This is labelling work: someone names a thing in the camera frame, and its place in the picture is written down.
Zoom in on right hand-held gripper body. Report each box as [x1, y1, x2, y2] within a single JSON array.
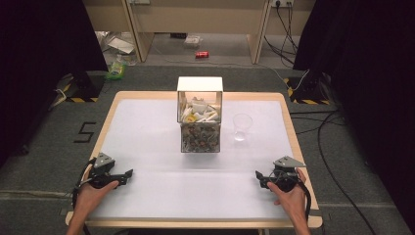
[[272, 155, 307, 193]]

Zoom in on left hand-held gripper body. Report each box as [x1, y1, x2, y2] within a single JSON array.
[[87, 152, 116, 190]]

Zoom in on person's right hand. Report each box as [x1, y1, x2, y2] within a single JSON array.
[[266, 167, 308, 220]]

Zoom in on person's left hand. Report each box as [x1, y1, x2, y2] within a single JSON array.
[[75, 165, 120, 217]]

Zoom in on clear plastic cup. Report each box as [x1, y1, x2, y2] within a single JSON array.
[[232, 113, 254, 142]]

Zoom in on white table mat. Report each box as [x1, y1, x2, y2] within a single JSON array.
[[87, 98, 297, 220]]

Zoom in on pile of mixed small pieces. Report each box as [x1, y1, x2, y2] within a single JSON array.
[[181, 123, 219, 153]]

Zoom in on black stand base striped tape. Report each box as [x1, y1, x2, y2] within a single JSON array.
[[62, 70, 107, 104], [283, 75, 332, 106]]

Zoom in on clear box with white lid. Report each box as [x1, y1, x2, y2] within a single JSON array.
[[176, 75, 225, 154]]

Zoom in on pile of white packets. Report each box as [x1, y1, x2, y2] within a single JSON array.
[[179, 95, 220, 124]]

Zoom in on green packet on floor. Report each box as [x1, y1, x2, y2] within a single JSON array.
[[105, 54, 129, 81]]

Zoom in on black curtain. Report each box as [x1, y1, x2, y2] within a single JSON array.
[[293, 0, 415, 226], [0, 0, 110, 168]]

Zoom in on clear plastic bags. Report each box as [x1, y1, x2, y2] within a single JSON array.
[[95, 30, 139, 66]]

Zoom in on white packet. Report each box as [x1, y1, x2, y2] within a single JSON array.
[[182, 34, 204, 50]]

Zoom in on wooden desk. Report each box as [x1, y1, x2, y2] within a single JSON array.
[[81, 0, 316, 66]]

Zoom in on left hand-held gripper cable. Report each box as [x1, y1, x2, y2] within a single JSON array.
[[70, 157, 98, 211]]

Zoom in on hand-held gripper cable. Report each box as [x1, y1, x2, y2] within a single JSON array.
[[70, 157, 98, 211], [295, 179, 313, 223]]

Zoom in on right hand-held gripper cable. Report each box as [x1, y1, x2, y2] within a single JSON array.
[[295, 179, 313, 223]]

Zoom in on black floor cable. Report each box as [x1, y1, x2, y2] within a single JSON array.
[[289, 109, 380, 235]]

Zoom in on black cables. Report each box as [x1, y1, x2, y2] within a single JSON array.
[[262, 2, 310, 66]]

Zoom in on white wall socket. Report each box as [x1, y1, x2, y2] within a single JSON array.
[[270, 0, 296, 9]]

